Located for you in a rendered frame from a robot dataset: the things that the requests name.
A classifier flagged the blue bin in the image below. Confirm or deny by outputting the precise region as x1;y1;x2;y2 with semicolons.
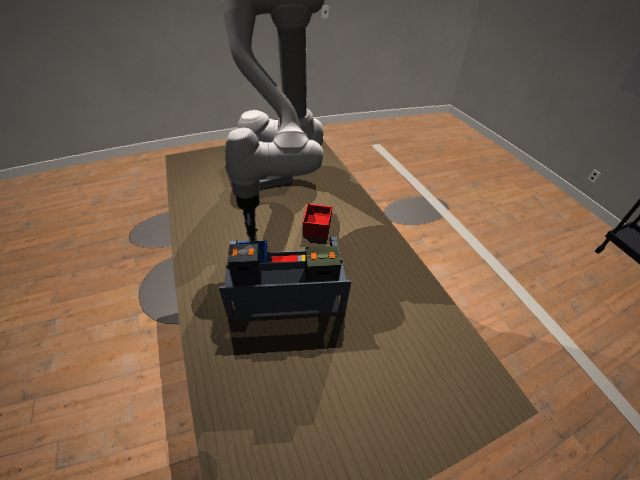
238;240;267;263

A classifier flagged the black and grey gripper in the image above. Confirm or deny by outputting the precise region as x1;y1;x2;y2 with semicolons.
236;194;260;241

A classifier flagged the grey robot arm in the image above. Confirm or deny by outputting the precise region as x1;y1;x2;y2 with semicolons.
222;0;324;198

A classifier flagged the dark grey metal shelf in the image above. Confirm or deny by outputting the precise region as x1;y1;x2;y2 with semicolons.
219;251;351;319

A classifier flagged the red bin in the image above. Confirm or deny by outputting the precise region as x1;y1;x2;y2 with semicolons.
303;203;333;239

